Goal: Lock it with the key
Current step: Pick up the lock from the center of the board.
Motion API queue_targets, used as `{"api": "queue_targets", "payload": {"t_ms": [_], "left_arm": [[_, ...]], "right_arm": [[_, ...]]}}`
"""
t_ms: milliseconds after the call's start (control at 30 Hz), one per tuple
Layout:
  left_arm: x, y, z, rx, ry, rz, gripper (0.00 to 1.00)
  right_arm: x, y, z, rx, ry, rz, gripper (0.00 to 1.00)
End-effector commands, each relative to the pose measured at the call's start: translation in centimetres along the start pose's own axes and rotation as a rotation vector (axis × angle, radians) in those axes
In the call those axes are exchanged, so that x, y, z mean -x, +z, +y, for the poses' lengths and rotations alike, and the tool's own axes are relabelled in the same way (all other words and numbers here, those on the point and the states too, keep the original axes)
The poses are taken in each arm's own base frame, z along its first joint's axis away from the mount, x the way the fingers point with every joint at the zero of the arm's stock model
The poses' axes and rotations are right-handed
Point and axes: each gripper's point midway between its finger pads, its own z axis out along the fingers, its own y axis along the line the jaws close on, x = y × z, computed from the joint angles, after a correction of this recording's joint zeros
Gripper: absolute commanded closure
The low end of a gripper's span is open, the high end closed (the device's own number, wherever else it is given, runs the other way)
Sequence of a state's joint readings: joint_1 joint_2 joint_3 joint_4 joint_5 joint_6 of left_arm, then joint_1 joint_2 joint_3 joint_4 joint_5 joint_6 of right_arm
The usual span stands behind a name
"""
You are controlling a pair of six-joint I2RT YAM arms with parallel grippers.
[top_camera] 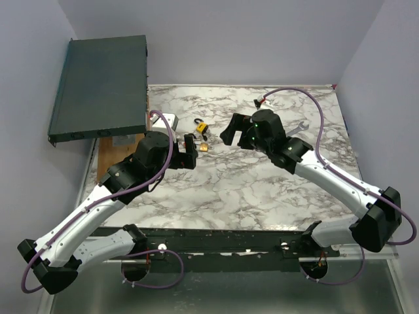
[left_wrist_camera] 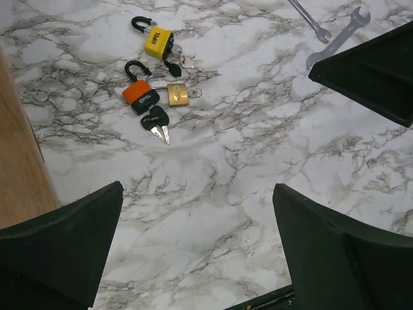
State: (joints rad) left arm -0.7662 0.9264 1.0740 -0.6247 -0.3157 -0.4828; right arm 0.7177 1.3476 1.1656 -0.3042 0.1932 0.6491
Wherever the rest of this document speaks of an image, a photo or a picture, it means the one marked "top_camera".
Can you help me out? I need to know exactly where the brass padlock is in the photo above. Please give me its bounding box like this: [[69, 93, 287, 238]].
[[198, 143, 210, 152]]

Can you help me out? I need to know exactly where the yellow padlock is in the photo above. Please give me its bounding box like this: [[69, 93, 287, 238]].
[[194, 118, 208, 135]]

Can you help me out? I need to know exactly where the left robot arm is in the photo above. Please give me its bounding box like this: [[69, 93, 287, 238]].
[[17, 131, 198, 294]]

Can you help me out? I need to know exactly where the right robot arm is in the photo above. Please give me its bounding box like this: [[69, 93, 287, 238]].
[[220, 109, 401, 256]]

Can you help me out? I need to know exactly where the large grey wrench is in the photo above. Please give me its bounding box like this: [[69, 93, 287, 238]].
[[286, 121, 309, 137]]

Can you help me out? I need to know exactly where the wooden board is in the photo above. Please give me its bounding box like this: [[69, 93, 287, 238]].
[[96, 134, 144, 182]]

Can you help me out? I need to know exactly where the dark green metal box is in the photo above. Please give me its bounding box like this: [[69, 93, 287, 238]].
[[48, 35, 148, 145]]

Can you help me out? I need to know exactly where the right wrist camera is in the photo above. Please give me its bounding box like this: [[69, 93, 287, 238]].
[[253, 98, 276, 111]]

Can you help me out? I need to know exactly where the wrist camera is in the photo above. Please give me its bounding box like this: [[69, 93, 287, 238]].
[[253, 98, 276, 111], [151, 113, 179, 133]]

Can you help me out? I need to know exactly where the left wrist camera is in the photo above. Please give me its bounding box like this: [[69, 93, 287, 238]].
[[151, 113, 179, 133]]

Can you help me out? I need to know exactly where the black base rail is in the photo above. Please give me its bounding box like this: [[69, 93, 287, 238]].
[[142, 228, 340, 273]]

